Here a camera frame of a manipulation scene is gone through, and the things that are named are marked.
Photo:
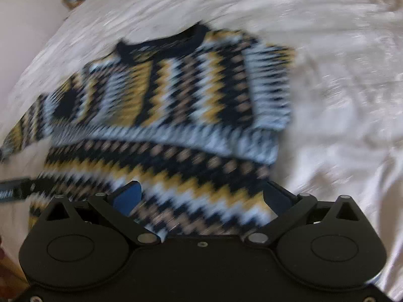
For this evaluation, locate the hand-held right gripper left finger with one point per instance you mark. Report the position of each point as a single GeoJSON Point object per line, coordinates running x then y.
{"type": "Point", "coordinates": [128, 198]}

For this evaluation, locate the white bedspread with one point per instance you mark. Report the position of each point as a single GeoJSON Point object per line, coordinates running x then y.
{"type": "Point", "coordinates": [333, 75]}

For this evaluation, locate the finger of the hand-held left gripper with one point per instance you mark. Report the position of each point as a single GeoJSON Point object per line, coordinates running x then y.
{"type": "Point", "coordinates": [17, 190]}

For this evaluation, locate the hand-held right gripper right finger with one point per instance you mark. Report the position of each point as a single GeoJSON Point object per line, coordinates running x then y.
{"type": "Point", "coordinates": [277, 198]}

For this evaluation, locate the zigzag patterned knit sweater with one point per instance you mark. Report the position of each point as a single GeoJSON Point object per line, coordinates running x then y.
{"type": "Point", "coordinates": [176, 125]}

